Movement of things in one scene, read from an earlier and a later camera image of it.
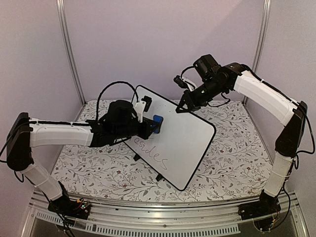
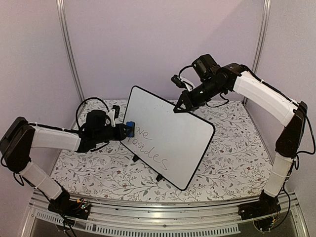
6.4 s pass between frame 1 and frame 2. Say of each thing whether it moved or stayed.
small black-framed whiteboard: stayed
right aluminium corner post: stayed
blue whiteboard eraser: moved
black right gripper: stayed
